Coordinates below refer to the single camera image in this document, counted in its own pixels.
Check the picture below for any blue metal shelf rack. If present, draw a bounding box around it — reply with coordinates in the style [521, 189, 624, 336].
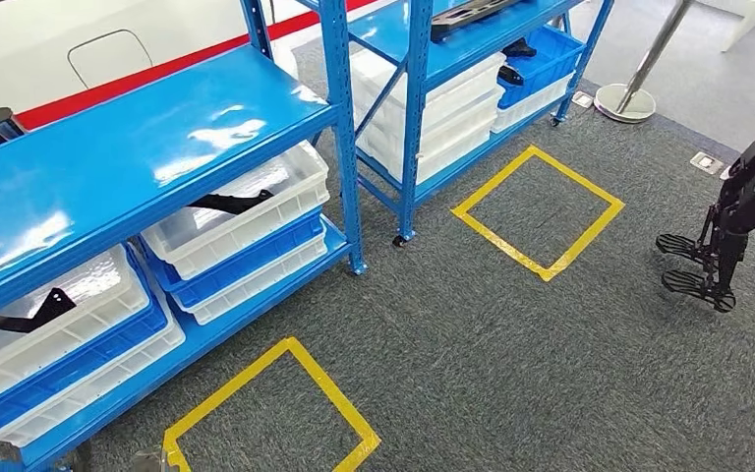
[0, 0, 369, 472]
[296, 0, 616, 249]

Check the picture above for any yellow floor tape square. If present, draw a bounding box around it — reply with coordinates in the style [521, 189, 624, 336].
[450, 144, 627, 283]
[162, 336, 382, 472]

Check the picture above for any blue plastic crate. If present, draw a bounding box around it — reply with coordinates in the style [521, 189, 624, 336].
[0, 244, 170, 439]
[135, 207, 326, 312]
[495, 25, 587, 112]

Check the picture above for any chrome stanchion with round base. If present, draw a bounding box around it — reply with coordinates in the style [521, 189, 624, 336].
[594, 0, 695, 125]

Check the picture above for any black and silver humanoid robot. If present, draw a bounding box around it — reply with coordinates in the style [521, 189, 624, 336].
[654, 55, 755, 316]

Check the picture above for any white furniture leg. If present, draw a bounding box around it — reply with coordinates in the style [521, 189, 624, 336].
[696, 0, 755, 55]

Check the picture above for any black cylindrical post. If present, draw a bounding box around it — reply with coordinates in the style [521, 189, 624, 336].
[0, 107, 29, 148]

